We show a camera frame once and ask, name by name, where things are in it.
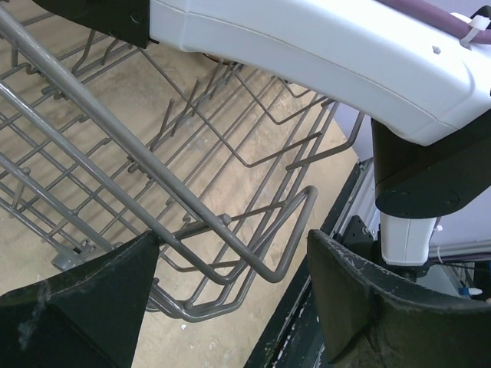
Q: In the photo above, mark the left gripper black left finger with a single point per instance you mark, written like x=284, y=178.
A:
x=88, y=316

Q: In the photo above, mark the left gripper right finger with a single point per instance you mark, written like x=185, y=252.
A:
x=372, y=317

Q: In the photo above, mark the grey wire dish rack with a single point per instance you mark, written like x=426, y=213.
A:
x=102, y=141

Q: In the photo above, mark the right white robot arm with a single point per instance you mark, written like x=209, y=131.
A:
x=420, y=73

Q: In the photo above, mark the aluminium rail frame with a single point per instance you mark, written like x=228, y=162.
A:
x=360, y=203

